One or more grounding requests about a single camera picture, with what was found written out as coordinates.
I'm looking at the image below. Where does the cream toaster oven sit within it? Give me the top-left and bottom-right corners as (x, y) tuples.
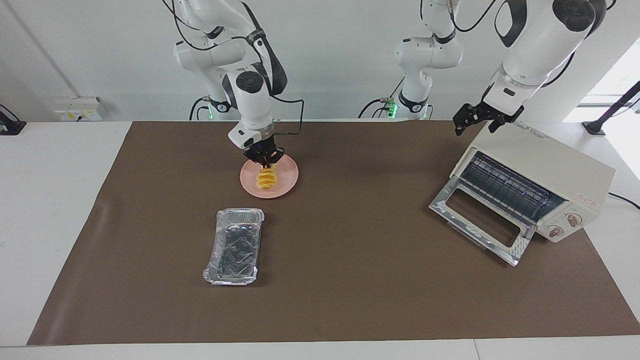
(449, 122), (617, 244)

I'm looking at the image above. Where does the pink round plate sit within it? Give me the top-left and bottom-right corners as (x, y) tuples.
(240, 152), (300, 200)

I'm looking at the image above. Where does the black oven power cable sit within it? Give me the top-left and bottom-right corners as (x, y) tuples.
(607, 191), (640, 211)

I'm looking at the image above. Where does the black base cable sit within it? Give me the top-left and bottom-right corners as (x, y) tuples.
(357, 75), (407, 120)
(189, 96), (213, 121)

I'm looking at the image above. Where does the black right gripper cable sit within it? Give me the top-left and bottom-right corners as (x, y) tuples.
(272, 96), (305, 137)

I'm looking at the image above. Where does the white wall socket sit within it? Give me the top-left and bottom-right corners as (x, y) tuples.
(52, 96), (104, 122)

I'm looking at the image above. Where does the black table clamp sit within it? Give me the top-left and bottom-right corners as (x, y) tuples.
(0, 104), (27, 137)

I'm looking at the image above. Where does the metal oven wire rack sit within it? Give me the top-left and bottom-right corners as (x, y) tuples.
(460, 151), (560, 226)

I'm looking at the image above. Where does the black stand with pole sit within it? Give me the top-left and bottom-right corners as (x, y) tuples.
(582, 80), (640, 137)

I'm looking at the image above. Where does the brown table mat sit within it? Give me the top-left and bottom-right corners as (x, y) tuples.
(26, 120), (640, 347)

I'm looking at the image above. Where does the aluminium foil baking tray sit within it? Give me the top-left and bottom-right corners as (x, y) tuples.
(202, 208), (266, 286)

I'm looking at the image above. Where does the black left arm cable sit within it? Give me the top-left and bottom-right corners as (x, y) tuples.
(447, 0), (501, 34)

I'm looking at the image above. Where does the yellow sliced bread loaf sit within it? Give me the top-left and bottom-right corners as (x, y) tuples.
(255, 166), (279, 192)

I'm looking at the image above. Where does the glass oven door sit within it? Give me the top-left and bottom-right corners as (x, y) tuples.
(429, 176), (537, 267)

